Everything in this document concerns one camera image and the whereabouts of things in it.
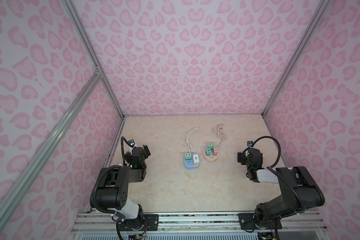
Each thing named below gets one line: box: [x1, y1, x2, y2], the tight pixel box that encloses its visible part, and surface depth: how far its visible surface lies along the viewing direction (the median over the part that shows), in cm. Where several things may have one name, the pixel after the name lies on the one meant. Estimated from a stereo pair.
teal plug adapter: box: [206, 146, 211, 156], surface depth 95 cm
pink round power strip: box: [203, 148, 220, 162], surface depth 96 cm
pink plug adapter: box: [213, 146, 218, 156], surface depth 95 cm
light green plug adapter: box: [184, 153, 192, 160], surface depth 92 cm
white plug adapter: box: [193, 154, 200, 167], surface depth 89 cm
